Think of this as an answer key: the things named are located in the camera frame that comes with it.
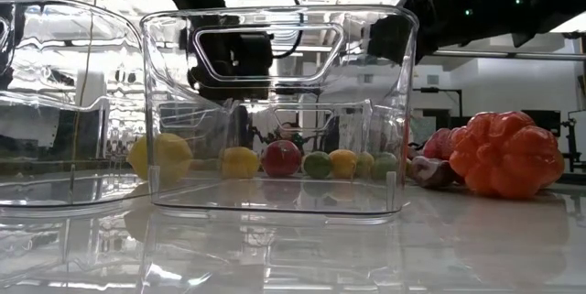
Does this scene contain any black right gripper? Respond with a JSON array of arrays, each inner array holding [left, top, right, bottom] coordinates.
[[367, 7, 441, 65]]

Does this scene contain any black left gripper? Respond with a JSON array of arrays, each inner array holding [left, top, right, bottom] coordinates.
[[185, 14, 276, 102]]

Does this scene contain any small yellow lemon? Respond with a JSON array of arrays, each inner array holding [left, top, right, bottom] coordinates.
[[220, 146, 261, 180]]

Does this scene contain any red apple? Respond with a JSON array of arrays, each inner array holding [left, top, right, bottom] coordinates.
[[260, 139, 303, 178]]

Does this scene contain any large yellow lemon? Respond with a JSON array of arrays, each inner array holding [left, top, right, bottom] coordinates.
[[126, 132, 194, 183]]

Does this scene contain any light green round fruit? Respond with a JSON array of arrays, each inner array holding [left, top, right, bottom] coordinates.
[[371, 151, 399, 181]]

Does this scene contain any pale yellow-green round fruit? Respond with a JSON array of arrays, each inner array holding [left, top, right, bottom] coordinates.
[[355, 151, 375, 179]]

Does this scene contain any green lime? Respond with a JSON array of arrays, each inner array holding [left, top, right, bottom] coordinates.
[[302, 150, 333, 180]]

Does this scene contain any yellow-orange round fruit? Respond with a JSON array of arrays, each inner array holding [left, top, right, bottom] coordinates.
[[328, 148, 359, 180]]

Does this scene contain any purple onion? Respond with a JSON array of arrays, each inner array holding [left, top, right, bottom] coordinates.
[[408, 155, 458, 190]]

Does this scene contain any orange bell pepper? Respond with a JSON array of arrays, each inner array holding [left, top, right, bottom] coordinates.
[[448, 110, 566, 201]]

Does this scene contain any black monitor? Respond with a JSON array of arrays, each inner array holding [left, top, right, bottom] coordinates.
[[521, 109, 562, 138]]

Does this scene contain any clear plastic bin rounded corner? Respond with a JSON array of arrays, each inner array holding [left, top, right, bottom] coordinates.
[[0, 0, 155, 208]]

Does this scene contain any black equipment stand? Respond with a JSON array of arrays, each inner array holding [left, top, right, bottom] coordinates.
[[560, 109, 586, 174]]

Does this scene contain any black thin frame stand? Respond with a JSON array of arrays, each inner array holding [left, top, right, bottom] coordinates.
[[411, 86, 464, 119]]

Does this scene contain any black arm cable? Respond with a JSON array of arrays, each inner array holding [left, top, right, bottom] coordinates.
[[263, 0, 306, 60]]

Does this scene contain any horizontal metal rail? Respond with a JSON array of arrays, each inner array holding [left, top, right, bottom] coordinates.
[[432, 49, 586, 62]]

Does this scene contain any clear plastic bin with handle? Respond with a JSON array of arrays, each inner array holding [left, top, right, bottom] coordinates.
[[139, 4, 420, 216]]

